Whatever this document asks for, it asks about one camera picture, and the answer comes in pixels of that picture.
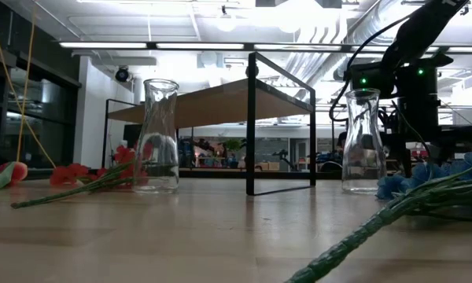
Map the black round spotlight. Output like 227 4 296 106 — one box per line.
115 65 131 83

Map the clear glass vase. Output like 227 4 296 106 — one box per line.
132 78 181 194
341 87 389 195

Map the blue artificial flower bunch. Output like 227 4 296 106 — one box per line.
285 147 472 283

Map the black computer monitor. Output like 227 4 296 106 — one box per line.
122 123 143 149

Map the black metal table frame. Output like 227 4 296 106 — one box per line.
0 144 378 190

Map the person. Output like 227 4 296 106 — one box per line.
336 130 348 158

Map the red artificial flower bunch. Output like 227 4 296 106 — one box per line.
10 144 150 209

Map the orange pink artificial tulip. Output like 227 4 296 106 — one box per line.
0 160 28 193

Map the long ceiling light strip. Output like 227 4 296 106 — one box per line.
58 41 472 54

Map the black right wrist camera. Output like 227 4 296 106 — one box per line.
348 61 397 99

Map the potted green plant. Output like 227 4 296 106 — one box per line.
224 138 247 169

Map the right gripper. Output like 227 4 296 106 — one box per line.
379 54 472 178

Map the wooden shelf black metal frame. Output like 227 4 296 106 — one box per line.
101 51 318 197

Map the white round pendant lamp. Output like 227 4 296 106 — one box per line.
215 6 238 33

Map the yellow cable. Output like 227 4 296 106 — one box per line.
0 0 57 170

